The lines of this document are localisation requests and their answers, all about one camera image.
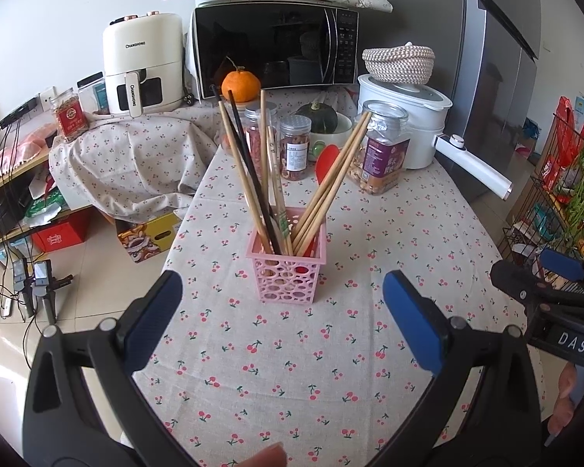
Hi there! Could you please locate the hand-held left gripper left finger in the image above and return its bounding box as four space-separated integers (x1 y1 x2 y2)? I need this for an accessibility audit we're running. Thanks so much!
21 269 201 467

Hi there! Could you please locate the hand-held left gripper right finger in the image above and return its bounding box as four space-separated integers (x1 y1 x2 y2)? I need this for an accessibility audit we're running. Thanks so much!
369 269 552 467

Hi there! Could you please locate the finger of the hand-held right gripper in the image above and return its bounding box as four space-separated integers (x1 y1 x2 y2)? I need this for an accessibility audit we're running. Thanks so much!
537 248 584 284
489 260 584 310

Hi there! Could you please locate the pink perforated plastic basket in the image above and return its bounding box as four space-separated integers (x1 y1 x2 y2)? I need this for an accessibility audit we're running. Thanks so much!
246 206 328 307

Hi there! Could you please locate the bunch of wooden chopsticks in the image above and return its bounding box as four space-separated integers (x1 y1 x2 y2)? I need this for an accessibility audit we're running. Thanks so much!
217 88 373 258

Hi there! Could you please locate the black chopstick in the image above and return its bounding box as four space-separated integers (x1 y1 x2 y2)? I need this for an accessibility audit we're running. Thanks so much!
227 90 284 256
212 84 276 255

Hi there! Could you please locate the person's right hand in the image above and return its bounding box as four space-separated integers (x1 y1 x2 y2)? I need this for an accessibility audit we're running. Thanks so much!
547 364 583 437

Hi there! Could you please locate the person's left hand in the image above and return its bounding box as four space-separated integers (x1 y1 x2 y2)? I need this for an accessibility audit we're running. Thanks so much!
234 442 288 467

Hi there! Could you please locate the yellow printed cardboard box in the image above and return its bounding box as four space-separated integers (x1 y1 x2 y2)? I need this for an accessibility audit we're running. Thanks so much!
115 211 181 264

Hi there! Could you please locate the red plastic bag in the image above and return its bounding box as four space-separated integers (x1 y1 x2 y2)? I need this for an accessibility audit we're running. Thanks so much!
540 96 584 191

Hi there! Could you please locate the cherry print tablecloth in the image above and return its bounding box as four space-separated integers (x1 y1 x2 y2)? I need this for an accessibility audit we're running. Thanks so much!
130 86 547 467

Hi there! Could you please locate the red cardboard box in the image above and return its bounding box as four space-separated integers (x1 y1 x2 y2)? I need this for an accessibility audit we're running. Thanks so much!
28 211 93 254

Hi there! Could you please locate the cherry print draped cloth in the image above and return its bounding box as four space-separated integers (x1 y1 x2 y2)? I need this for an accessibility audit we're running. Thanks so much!
48 101 221 227

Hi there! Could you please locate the large jar with purple label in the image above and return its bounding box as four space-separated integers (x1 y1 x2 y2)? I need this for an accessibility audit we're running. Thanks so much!
346 99 412 197

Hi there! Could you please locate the wooden shelf unit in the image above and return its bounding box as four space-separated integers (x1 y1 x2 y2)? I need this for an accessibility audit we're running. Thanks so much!
0 145 94 264

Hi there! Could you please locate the red plastic spoon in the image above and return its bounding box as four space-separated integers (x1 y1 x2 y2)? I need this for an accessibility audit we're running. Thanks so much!
302 143 343 255

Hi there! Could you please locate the white electric cooking pot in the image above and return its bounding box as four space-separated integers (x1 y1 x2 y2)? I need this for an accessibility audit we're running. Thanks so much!
357 73 515 200

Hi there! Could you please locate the glass jar with wooden lid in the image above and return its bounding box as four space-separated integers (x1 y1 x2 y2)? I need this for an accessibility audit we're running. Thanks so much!
216 98 250 157

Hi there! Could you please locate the grey refrigerator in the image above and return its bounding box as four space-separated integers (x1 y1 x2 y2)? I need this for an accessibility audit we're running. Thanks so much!
348 0 542 204

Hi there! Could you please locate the jar of red goji berries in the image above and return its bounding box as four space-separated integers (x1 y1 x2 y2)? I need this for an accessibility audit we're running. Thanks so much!
243 102 280 182

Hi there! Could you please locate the nut jar with perforated lid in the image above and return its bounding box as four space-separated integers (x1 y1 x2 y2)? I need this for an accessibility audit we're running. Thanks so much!
278 115 313 182

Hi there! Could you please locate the jar with red label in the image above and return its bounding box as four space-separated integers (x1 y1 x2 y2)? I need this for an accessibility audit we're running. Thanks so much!
49 87 91 143

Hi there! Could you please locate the dark green pumpkin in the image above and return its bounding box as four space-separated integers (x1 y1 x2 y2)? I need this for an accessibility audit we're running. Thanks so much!
294 100 339 135

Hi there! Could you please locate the clear container with black lid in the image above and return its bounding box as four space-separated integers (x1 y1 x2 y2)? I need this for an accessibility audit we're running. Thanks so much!
76 71 111 116

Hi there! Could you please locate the mandarin orange with stem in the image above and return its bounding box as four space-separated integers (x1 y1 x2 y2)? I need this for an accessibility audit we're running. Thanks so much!
221 55 262 103

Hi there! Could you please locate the black power strip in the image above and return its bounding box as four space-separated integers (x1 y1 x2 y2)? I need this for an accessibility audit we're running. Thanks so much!
0 97 39 125

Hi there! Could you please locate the cream air fryer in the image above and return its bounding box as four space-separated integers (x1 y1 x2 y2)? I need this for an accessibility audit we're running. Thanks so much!
102 11 185 119

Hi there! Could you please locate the black microwave oven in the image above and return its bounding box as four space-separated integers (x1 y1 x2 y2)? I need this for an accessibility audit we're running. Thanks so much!
190 0 360 104

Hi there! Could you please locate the black wire rack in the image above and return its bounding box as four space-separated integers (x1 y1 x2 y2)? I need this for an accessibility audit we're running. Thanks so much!
498 112 584 274

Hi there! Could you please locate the white bowl with green handle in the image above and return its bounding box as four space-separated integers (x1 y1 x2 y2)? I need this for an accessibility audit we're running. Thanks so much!
308 111 354 163

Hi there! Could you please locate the woven rope basket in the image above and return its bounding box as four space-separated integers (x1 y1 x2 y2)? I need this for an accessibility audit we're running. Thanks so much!
361 42 437 84

